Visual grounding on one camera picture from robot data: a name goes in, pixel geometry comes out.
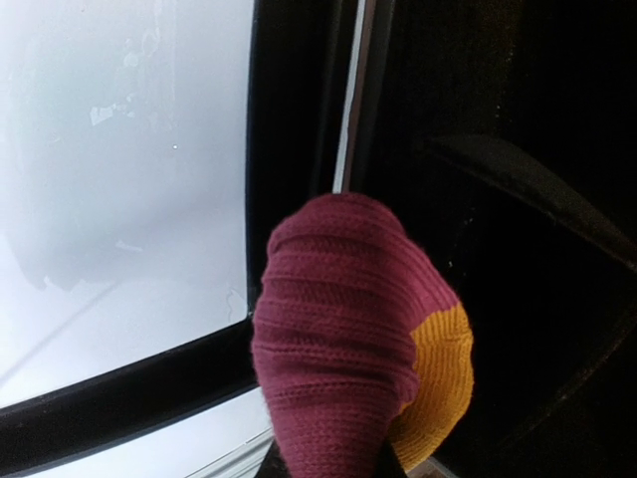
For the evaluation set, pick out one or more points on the maroon purple striped sock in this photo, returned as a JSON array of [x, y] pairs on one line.
[[357, 339]]

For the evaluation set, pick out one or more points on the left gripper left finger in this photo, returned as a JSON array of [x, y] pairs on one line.
[[273, 465]]

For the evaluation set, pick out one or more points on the black display box with lid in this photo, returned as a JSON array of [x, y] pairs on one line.
[[148, 149]]

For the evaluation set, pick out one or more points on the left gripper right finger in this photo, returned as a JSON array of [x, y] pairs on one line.
[[390, 466]]

